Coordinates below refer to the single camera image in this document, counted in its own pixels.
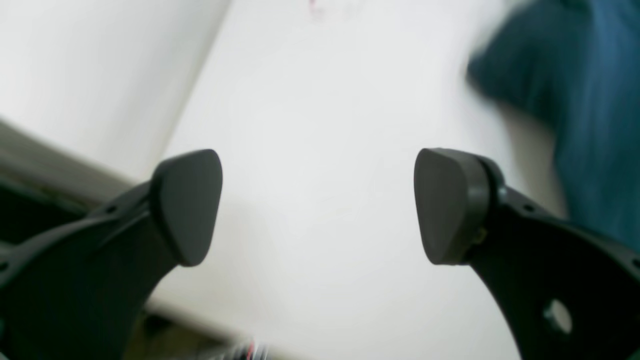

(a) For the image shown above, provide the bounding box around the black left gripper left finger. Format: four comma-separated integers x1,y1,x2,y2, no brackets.
1,149,223,360

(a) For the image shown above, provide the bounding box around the dark navy T-shirt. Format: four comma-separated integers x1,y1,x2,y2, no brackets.
467,0,640,251

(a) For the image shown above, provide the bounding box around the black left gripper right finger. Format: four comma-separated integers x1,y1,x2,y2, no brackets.
413,148,640,360

